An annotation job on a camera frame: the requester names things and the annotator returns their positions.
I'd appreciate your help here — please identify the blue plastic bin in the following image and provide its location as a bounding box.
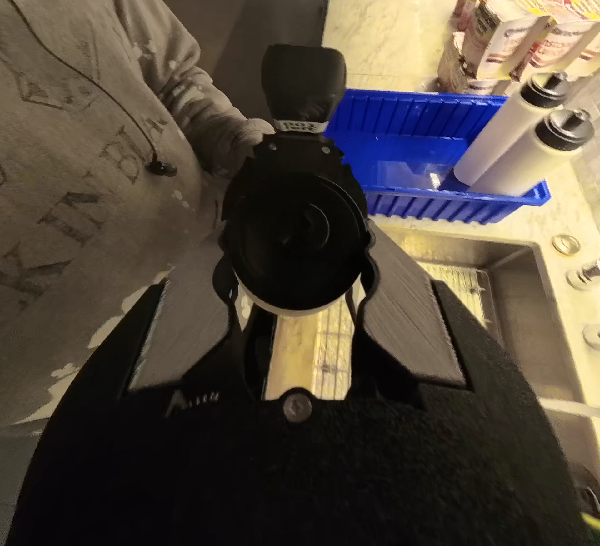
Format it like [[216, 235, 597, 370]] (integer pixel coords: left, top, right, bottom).
[[323, 89, 551, 226]]

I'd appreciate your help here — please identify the stack of pink-white cartons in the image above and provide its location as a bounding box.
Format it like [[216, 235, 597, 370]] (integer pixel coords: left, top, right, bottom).
[[436, 0, 600, 97]]

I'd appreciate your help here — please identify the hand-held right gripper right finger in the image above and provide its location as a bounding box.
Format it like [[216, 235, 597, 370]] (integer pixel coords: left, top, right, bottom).
[[347, 220, 474, 399]]

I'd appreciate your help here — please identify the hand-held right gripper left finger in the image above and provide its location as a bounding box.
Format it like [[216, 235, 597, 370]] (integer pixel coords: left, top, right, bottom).
[[124, 234, 265, 399]]

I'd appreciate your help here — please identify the round metal counter disc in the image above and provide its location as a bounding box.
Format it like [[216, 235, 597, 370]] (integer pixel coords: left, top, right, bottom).
[[552, 234, 582, 256]]

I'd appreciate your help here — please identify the stainless steel sink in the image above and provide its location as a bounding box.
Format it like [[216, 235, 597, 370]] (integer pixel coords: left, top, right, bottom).
[[265, 227, 600, 509]]

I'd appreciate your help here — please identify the white plastic sports bottle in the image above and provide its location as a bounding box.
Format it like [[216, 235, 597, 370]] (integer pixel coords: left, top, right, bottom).
[[452, 87, 544, 186], [219, 170, 376, 318], [469, 108, 593, 197]]

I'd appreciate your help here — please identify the black cord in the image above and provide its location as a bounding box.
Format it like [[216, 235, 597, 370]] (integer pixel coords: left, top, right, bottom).
[[0, 0, 179, 177]]

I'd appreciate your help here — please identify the metal wire sink grid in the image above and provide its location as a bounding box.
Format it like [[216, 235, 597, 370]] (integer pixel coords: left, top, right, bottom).
[[267, 262, 498, 401]]

